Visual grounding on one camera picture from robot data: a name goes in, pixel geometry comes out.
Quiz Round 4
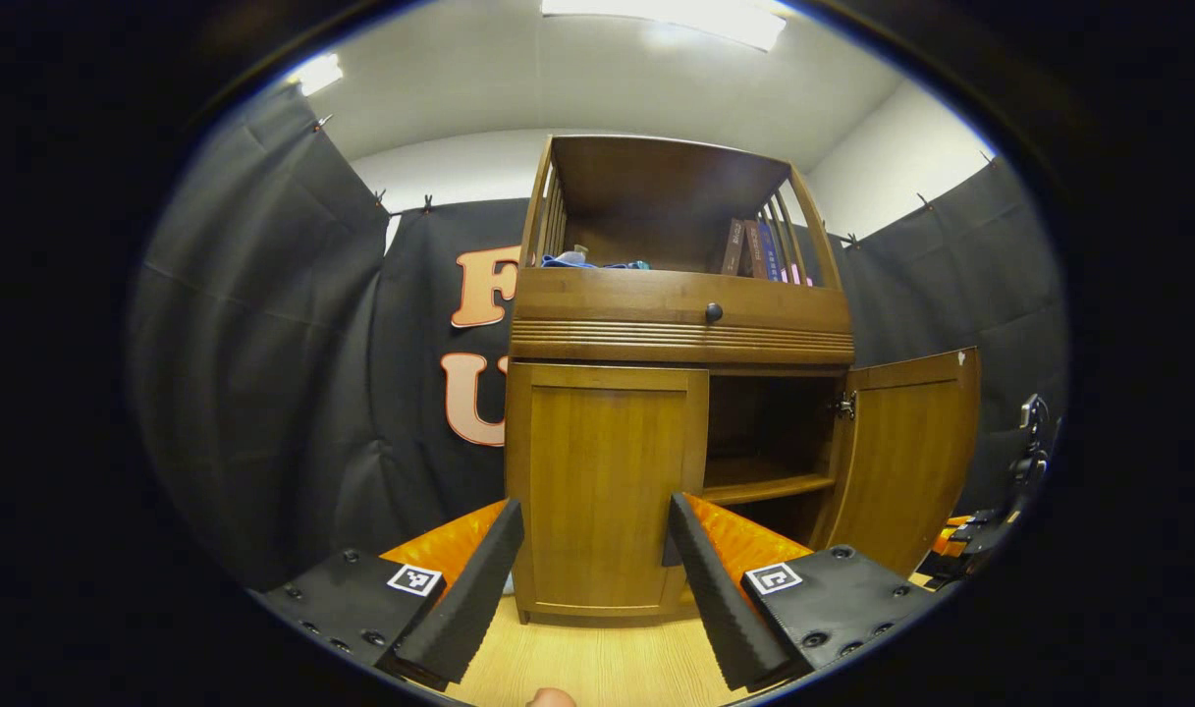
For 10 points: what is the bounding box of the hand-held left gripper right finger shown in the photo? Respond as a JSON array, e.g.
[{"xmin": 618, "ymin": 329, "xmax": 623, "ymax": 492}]
[{"xmin": 666, "ymin": 491, "xmax": 963, "ymax": 693}]

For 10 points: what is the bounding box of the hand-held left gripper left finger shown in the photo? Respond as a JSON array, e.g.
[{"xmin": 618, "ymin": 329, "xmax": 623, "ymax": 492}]
[{"xmin": 248, "ymin": 496, "xmax": 526, "ymax": 693}]

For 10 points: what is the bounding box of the wooden shoe cabinet door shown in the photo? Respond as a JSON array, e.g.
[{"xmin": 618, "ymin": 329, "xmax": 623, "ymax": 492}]
[
  {"xmin": 507, "ymin": 361, "xmax": 711, "ymax": 622},
  {"xmin": 811, "ymin": 346, "xmax": 983, "ymax": 578}
]

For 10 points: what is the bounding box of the wooden double-door shoe cabinet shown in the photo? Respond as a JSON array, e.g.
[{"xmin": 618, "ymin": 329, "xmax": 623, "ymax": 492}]
[{"xmin": 504, "ymin": 135, "xmax": 856, "ymax": 629}]

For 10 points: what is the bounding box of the wooden inner cabinet shelf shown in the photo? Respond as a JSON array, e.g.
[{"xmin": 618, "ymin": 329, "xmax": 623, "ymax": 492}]
[{"xmin": 700, "ymin": 457, "xmax": 837, "ymax": 507}]

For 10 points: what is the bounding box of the wooden cabinet drawer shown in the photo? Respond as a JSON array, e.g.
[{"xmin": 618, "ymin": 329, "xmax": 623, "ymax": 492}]
[{"xmin": 512, "ymin": 267, "xmax": 853, "ymax": 340}]

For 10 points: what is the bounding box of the black backdrop cloth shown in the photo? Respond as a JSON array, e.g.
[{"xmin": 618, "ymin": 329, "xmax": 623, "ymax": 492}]
[{"xmin": 126, "ymin": 83, "xmax": 1069, "ymax": 595}]

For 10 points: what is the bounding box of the blue cloth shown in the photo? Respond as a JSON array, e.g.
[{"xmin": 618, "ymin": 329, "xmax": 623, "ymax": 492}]
[{"xmin": 541, "ymin": 253, "xmax": 637, "ymax": 271}]

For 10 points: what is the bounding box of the small ceiling light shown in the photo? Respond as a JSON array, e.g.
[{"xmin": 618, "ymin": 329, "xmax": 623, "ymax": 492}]
[{"xmin": 288, "ymin": 51, "xmax": 345, "ymax": 97}]

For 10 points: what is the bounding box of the large ceiling light panel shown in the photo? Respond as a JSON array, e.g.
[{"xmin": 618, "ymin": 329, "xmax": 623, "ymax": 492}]
[{"xmin": 540, "ymin": 0, "xmax": 788, "ymax": 52}]

